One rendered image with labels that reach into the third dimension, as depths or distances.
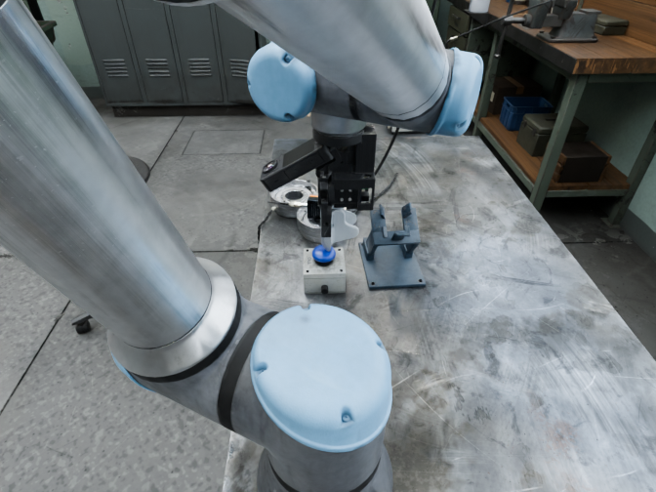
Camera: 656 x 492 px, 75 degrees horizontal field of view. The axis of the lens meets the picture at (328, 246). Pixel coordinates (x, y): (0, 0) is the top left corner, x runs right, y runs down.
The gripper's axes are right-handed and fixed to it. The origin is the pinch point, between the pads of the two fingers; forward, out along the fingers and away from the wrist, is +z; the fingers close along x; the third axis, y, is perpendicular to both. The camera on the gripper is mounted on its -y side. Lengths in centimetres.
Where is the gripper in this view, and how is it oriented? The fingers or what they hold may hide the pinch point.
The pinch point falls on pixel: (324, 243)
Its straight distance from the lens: 70.6
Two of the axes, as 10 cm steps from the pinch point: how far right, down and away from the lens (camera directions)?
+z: 0.0, 7.9, 6.1
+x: -0.4, -6.1, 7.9
